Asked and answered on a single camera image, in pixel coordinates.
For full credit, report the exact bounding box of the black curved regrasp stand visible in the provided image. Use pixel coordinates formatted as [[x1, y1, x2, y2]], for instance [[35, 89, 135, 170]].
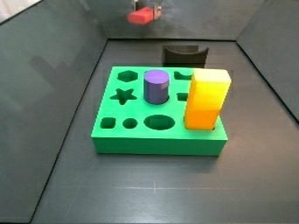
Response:
[[163, 45, 210, 68]]

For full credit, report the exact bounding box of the red square-circle object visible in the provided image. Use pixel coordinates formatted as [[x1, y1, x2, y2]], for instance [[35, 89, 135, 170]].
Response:
[[127, 7, 155, 25]]

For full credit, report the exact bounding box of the green shape-sorter fixture block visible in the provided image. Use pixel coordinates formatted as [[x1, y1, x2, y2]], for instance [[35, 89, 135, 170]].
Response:
[[91, 66, 229, 156]]

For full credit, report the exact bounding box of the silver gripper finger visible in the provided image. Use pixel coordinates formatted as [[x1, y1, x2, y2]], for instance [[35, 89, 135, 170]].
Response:
[[134, 0, 139, 11], [154, 4, 163, 20]]

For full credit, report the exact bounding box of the purple cylinder peg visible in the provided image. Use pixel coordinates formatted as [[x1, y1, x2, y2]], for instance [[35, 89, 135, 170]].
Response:
[[145, 69, 170, 104]]

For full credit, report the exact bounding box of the yellow orange rectangular block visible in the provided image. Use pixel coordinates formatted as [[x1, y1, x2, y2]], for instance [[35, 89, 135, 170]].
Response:
[[185, 68, 231, 130]]

